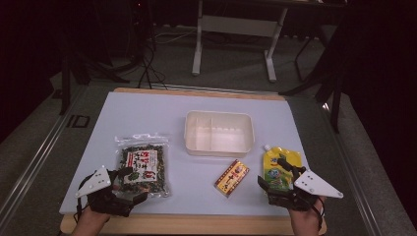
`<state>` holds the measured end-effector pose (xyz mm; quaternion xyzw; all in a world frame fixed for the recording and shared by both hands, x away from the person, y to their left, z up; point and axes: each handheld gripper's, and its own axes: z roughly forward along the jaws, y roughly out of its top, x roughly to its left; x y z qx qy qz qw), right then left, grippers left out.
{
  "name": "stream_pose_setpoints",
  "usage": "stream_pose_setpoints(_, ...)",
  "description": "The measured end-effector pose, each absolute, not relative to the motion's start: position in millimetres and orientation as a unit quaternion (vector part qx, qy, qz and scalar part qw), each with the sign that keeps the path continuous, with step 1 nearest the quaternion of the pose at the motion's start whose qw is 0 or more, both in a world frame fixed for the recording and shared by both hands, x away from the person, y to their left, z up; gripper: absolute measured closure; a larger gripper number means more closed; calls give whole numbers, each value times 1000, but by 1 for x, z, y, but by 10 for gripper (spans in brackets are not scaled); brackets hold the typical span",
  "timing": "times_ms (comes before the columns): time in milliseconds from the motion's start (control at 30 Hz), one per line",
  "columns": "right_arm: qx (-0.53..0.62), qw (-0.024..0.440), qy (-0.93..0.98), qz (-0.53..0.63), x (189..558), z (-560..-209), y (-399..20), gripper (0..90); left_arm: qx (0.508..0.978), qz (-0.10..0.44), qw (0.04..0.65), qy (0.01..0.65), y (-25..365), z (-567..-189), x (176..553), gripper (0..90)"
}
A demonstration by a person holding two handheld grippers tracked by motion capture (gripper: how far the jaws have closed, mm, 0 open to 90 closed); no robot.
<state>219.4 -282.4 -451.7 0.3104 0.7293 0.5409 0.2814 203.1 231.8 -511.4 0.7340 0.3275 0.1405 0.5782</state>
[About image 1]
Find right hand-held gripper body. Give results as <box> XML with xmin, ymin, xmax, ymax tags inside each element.
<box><xmin>267</xmin><ymin>165</ymin><xmax>344</xmax><ymax>212</ymax></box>

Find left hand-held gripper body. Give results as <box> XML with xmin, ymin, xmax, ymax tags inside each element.
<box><xmin>76</xmin><ymin>165</ymin><xmax>143</xmax><ymax>218</ymax></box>

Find yellow spouted pouch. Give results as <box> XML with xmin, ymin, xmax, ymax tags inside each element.
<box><xmin>263</xmin><ymin>144</ymin><xmax>303</xmax><ymax>193</ymax></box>

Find clear bag of dried seaweed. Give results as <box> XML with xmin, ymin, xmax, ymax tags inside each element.
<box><xmin>114</xmin><ymin>133</ymin><xmax>172</xmax><ymax>200</ymax></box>

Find white plastic container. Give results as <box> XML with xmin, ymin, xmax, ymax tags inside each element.
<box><xmin>183</xmin><ymin>109</ymin><xmax>256</xmax><ymax>158</ymax></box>

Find person's right hand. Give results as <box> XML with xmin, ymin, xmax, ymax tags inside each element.
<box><xmin>288</xmin><ymin>196</ymin><xmax>328</xmax><ymax>236</ymax></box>

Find person's left hand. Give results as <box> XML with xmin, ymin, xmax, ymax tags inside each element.
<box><xmin>77</xmin><ymin>206</ymin><xmax>111</xmax><ymax>231</ymax></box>

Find red and yellow small box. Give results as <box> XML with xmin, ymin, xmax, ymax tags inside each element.
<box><xmin>213</xmin><ymin>158</ymin><xmax>251</xmax><ymax>199</ymax></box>

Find white table mat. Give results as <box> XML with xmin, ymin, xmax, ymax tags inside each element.
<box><xmin>58</xmin><ymin>90</ymin><xmax>326</xmax><ymax>217</ymax></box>

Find wooden table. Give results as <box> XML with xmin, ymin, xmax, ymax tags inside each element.
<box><xmin>59</xmin><ymin>87</ymin><xmax>328</xmax><ymax>236</ymax></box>

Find black metal stand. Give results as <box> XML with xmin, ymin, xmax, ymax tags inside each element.
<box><xmin>278</xmin><ymin>30</ymin><xmax>347</xmax><ymax>134</ymax></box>
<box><xmin>58</xmin><ymin>29</ymin><xmax>132</xmax><ymax>116</ymax></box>

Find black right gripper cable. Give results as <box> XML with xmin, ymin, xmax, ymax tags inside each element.
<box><xmin>313</xmin><ymin>196</ymin><xmax>327</xmax><ymax>232</ymax></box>

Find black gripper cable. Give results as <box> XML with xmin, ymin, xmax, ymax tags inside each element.
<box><xmin>74</xmin><ymin>196</ymin><xmax>87</xmax><ymax>227</ymax></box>
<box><xmin>313</xmin><ymin>196</ymin><xmax>327</xmax><ymax>232</ymax></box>

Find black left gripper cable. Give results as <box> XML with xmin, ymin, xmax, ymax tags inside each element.
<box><xmin>74</xmin><ymin>196</ymin><xmax>87</xmax><ymax>227</ymax></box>

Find black floor cables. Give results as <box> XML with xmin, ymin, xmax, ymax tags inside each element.
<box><xmin>137</xmin><ymin>40</ymin><xmax>169</xmax><ymax>90</ymax></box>

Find white floor cable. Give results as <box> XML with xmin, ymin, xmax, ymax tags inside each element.
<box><xmin>153</xmin><ymin>28</ymin><xmax>199</xmax><ymax>45</ymax></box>

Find white metal desk frame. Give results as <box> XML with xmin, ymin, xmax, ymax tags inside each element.
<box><xmin>191</xmin><ymin>0</ymin><xmax>290</xmax><ymax>84</ymax></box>

